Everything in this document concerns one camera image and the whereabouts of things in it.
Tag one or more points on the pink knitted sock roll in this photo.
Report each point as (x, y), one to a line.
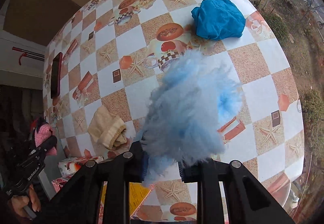
(41, 131)

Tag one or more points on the checkered patterned tablecloth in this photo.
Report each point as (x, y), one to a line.
(115, 60)

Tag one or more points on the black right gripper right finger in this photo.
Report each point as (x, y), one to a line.
(247, 199)

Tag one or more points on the beige folded sock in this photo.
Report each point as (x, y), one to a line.
(107, 129)

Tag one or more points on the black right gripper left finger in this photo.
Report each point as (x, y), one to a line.
(106, 184)

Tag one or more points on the left hand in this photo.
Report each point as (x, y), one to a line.
(19, 202)

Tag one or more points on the white tissue pack fox print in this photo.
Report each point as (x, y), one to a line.
(71, 165)

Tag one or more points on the black smartphone red case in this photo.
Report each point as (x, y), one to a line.
(55, 76)

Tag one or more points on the light blue fluffy puff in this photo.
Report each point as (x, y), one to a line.
(192, 102)

